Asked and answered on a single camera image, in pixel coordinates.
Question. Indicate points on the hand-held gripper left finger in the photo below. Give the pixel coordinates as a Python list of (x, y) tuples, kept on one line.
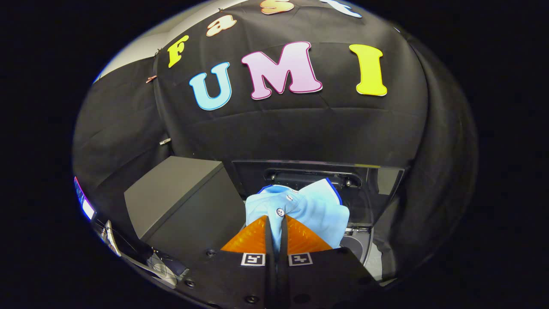
[(269, 257)]

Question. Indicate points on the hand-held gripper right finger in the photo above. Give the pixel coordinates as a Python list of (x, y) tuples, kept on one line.
[(283, 257)]

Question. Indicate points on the light blue polo shirt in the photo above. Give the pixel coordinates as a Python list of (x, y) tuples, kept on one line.
[(313, 210)]

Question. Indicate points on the dark washing machine lid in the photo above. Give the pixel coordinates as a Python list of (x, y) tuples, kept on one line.
[(381, 189)]

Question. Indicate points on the grey cabinet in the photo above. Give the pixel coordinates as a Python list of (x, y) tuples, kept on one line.
[(180, 193)]

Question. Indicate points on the silver metal frame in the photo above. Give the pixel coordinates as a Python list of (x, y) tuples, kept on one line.
[(165, 270)]

